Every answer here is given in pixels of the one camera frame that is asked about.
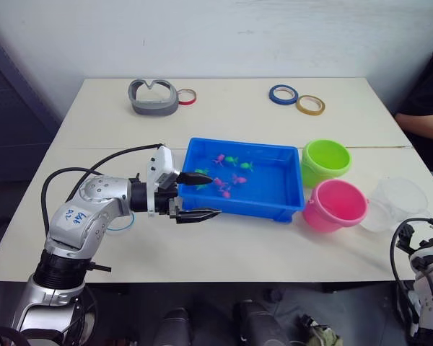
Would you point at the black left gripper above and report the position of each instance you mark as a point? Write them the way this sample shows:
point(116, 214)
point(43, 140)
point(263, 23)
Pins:
point(164, 203)

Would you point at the person's bare forearm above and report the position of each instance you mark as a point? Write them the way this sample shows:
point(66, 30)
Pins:
point(418, 124)

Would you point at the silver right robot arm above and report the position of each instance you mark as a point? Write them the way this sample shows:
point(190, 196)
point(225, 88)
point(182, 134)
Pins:
point(431, 263)

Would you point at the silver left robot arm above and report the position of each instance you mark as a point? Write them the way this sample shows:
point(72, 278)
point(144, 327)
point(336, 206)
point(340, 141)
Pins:
point(94, 202)

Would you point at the green toy fish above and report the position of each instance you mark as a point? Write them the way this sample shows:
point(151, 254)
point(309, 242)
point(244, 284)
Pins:
point(231, 159)
point(201, 172)
point(246, 166)
point(202, 187)

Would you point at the pink toy fish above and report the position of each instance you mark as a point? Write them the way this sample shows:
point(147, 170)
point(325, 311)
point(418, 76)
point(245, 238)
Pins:
point(239, 179)
point(220, 182)
point(219, 158)
point(226, 195)

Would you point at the blue-rimmed small net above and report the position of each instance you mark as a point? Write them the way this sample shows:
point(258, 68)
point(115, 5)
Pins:
point(124, 227)

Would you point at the blue plastic tub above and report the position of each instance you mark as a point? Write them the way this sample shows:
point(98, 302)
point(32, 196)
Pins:
point(274, 187)

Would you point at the green plastic bucket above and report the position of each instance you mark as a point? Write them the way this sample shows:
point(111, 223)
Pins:
point(310, 173)

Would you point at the pink plastic bucket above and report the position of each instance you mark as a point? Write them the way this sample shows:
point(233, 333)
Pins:
point(317, 216)

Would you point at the clear plastic cup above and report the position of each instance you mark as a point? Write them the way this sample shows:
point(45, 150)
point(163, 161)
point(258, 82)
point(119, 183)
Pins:
point(400, 194)

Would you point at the red tape roll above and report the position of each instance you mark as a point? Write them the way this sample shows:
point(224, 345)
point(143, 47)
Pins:
point(186, 103)

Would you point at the grey headset face pad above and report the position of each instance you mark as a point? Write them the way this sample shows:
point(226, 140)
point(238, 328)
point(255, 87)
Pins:
point(155, 109)

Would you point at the blue tape roll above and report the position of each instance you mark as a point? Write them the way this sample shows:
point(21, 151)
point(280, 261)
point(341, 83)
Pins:
point(274, 98)

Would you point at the dark rounded shape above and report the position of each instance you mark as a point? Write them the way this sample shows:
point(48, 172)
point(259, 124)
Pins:
point(256, 324)
point(175, 328)

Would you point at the yellow tape roll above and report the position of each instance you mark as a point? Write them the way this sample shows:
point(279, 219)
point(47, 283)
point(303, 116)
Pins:
point(303, 109)

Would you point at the crumpled green cloth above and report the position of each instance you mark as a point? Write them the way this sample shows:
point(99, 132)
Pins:
point(323, 335)

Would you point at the person in black shirt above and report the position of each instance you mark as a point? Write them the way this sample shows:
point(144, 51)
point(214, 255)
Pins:
point(427, 90)

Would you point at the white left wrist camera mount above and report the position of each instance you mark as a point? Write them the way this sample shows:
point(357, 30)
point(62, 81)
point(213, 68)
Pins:
point(162, 160)

